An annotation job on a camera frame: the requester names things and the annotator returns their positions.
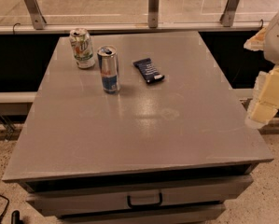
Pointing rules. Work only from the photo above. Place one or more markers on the green white soda can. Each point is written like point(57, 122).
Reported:
point(81, 45)

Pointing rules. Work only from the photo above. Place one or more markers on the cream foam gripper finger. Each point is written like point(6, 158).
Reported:
point(265, 102)
point(256, 42)

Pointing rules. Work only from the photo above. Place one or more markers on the right metal railing bracket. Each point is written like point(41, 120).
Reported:
point(227, 18)

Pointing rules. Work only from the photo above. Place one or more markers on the grey drawer cabinet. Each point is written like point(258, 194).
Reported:
point(188, 126)

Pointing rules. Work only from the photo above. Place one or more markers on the black cylindrical floor object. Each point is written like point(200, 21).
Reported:
point(15, 217)

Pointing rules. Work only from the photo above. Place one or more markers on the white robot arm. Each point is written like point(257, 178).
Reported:
point(271, 42)

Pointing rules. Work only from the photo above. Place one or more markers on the upper grey drawer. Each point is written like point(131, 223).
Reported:
point(114, 198)

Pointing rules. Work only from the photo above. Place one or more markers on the dark blue snack bar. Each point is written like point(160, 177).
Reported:
point(148, 71)

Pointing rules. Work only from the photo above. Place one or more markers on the metal railing bracket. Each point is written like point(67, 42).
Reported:
point(227, 18)
point(153, 13)
point(37, 19)

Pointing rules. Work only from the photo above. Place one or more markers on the blue silver redbull can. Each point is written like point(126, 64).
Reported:
point(109, 68)

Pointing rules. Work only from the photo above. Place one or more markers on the middle metal railing bracket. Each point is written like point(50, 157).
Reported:
point(153, 13)

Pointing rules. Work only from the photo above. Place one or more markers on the lower grey drawer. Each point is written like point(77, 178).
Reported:
point(173, 215)

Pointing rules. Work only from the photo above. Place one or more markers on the grey drawer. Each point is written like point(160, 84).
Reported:
point(173, 215)
point(114, 198)

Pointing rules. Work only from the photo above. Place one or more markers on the black drawer handle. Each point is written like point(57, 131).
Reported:
point(144, 202)

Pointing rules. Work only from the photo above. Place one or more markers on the left metal railing bracket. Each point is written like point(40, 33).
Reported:
point(37, 19)

